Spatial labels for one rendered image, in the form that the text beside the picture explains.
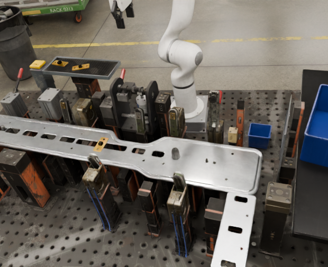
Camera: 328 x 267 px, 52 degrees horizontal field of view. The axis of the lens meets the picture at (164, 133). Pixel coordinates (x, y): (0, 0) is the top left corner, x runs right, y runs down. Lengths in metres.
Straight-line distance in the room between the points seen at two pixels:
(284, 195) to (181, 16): 0.89
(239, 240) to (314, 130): 0.56
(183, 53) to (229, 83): 1.87
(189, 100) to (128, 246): 0.80
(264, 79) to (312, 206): 2.42
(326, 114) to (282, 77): 2.04
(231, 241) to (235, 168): 0.30
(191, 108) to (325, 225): 0.97
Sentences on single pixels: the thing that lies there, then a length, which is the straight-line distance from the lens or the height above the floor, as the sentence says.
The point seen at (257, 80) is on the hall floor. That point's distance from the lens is 3.46.
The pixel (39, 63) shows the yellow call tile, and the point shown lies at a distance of 1.85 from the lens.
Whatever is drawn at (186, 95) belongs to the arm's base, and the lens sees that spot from 1.76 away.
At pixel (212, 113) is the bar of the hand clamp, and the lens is 1.33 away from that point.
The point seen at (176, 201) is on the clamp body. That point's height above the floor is 1.05.
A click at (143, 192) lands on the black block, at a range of 1.26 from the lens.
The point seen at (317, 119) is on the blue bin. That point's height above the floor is 1.03.
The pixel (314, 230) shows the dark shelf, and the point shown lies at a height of 1.03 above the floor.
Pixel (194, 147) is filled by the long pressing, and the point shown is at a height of 1.00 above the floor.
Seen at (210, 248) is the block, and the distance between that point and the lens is 1.38.
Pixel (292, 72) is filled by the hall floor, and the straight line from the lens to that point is 3.61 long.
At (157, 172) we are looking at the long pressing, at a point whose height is 1.00.
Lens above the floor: 1.98
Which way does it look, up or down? 43 degrees down
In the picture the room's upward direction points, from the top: 10 degrees counter-clockwise
